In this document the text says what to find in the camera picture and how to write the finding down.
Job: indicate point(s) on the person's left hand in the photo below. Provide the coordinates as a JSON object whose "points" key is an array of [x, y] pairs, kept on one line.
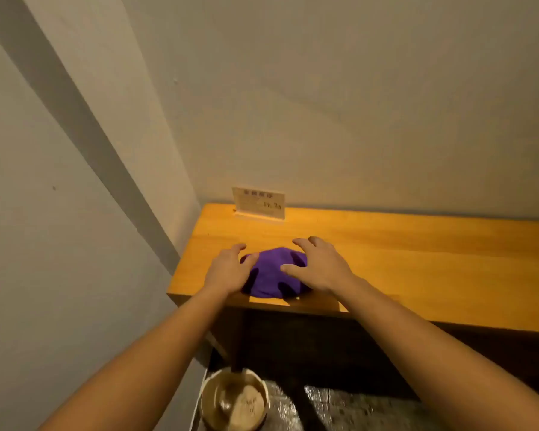
{"points": [[224, 271]]}

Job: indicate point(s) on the person's right hand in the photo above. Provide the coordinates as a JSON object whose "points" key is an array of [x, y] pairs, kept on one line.
{"points": [[325, 269]]}

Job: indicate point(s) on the person's right thumb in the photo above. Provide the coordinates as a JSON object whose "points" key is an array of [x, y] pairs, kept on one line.
{"points": [[293, 270]]}

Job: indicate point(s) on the person's right middle finger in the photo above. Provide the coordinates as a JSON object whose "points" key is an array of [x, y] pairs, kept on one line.
{"points": [[320, 241]]}

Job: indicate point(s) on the person's left thumb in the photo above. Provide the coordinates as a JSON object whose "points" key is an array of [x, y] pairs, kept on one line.
{"points": [[252, 263]]}

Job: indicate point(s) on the purple cloth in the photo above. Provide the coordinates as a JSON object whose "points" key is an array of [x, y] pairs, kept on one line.
{"points": [[271, 273]]}

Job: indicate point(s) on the person's right forearm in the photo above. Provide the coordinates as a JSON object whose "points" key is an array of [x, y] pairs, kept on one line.
{"points": [[435, 359]]}

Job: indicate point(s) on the person's left forearm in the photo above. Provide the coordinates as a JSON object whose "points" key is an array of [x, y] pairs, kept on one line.
{"points": [[148, 359]]}

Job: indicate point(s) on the small paper sign card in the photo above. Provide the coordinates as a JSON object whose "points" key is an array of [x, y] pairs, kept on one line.
{"points": [[258, 202]]}

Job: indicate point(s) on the dark wooden table leg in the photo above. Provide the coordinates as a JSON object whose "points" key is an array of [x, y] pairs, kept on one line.
{"points": [[235, 338]]}

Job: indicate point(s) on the round beige bucket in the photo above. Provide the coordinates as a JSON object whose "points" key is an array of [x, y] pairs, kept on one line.
{"points": [[211, 399]]}

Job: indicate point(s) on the beige rag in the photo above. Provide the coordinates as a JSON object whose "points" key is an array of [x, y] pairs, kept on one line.
{"points": [[247, 406]]}

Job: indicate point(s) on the silver foil floor mat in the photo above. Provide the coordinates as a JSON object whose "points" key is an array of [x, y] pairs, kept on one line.
{"points": [[355, 410]]}

